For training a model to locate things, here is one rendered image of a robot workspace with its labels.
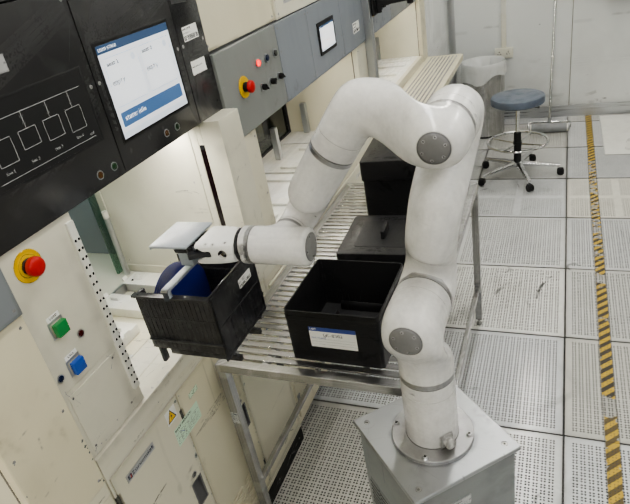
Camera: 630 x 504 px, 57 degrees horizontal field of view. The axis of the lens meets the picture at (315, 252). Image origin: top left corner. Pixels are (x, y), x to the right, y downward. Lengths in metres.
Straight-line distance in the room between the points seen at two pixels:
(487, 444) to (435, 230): 0.57
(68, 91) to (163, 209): 0.71
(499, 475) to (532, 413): 1.13
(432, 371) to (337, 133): 0.53
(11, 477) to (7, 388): 0.18
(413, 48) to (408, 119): 3.61
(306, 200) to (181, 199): 0.84
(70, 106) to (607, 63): 4.87
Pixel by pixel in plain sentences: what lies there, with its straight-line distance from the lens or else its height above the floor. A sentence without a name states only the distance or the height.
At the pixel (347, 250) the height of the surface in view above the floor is 0.86.
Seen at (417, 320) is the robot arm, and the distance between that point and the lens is 1.10.
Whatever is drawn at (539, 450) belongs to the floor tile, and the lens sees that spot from 2.45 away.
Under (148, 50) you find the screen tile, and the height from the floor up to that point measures 1.63.
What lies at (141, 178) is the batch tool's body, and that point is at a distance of 1.95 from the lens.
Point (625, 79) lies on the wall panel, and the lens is 5.72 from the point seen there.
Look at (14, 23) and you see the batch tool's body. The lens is 1.29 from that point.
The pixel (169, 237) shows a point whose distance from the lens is 1.37.
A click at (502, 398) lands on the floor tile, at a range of 2.63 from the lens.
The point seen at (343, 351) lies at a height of 0.81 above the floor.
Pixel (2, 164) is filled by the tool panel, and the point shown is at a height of 1.55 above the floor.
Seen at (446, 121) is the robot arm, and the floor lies 1.54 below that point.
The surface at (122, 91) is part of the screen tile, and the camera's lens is 1.47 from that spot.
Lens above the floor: 1.83
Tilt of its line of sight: 29 degrees down
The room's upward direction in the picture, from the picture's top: 11 degrees counter-clockwise
